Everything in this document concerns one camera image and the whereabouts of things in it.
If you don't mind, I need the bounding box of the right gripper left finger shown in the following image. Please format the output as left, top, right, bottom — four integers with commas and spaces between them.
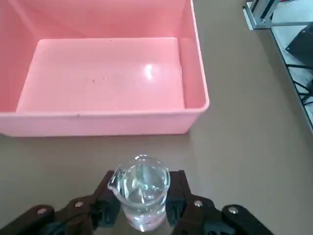
0, 170, 122, 235

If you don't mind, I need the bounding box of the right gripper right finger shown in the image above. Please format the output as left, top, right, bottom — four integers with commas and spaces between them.
166, 170, 279, 235

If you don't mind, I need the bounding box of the pink plastic container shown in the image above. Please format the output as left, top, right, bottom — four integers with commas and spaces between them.
0, 0, 210, 138

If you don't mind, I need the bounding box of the aluminium frame post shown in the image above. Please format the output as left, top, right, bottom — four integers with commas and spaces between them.
242, 0, 282, 30

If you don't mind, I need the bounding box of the small glass beaker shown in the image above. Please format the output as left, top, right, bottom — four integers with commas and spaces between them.
107, 154, 171, 232

